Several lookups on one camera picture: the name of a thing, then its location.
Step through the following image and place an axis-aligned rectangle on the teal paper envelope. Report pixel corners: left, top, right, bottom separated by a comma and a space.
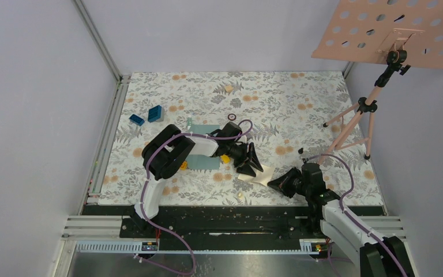
186, 124, 220, 170

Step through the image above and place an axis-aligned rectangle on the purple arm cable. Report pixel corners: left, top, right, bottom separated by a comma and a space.
133, 119, 254, 276
305, 154, 410, 277

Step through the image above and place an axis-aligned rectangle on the green white glue stick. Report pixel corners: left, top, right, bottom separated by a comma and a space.
186, 117, 193, 129

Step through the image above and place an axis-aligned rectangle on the large blue lego brick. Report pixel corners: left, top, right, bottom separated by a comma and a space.
148, 105, 165, 122

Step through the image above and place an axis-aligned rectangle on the small blue lego brick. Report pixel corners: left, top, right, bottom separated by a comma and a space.
129, 114, 145, 126

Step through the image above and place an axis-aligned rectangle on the tan lined letter paper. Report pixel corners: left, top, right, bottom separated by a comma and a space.
238, 165, 275, 186

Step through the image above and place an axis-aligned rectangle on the floral patterned table mat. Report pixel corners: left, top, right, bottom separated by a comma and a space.
98, 71, 384, 206

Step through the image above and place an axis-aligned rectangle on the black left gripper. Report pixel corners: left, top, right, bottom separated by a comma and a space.
225, 141, 262, 178

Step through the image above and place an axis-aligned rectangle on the white slotted cable duct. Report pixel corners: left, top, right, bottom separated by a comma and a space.
75, 239, 325, 255

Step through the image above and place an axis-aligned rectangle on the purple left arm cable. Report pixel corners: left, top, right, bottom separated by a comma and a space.
133, 119, 254, 276

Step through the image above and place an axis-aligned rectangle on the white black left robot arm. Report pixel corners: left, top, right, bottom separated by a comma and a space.
129, 122, 264, 237

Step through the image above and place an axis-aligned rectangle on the pink music stand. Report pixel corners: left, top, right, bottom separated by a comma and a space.
312, 1, 443, 159

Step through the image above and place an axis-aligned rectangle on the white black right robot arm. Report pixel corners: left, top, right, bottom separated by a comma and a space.
268, 163, 415, 276

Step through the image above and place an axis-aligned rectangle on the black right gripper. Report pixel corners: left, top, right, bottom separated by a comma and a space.
267, 167, 311, 199

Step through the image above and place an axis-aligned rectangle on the small orange lego brick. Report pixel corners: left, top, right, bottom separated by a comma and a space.
180, 161, 188, 170

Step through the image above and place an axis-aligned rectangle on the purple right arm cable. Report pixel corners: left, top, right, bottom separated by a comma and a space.
305, 154, 410, 277

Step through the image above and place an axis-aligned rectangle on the yellow rectangular block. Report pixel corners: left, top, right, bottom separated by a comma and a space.
220, 155, 231, 164

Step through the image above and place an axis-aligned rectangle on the aluminium frame post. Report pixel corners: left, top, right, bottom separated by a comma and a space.
72, 0, 125, 83

